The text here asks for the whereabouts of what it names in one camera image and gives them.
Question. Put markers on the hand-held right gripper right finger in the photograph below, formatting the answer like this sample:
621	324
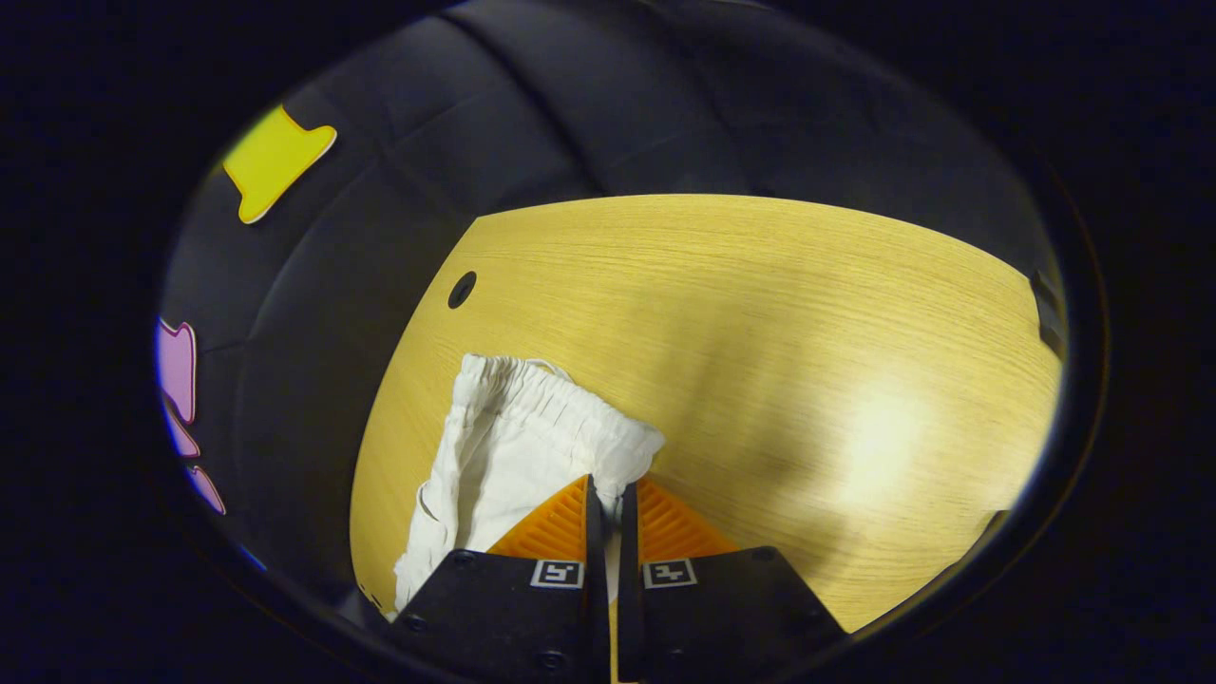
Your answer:
627	617

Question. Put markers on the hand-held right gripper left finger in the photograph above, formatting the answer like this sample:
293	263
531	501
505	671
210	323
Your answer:
597	617

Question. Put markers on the white jeans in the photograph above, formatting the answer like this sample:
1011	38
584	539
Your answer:
513	446

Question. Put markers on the black backdrop cloth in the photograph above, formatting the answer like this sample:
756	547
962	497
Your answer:
570	114

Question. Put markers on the dark grey object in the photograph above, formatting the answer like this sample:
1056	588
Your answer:
1048	318

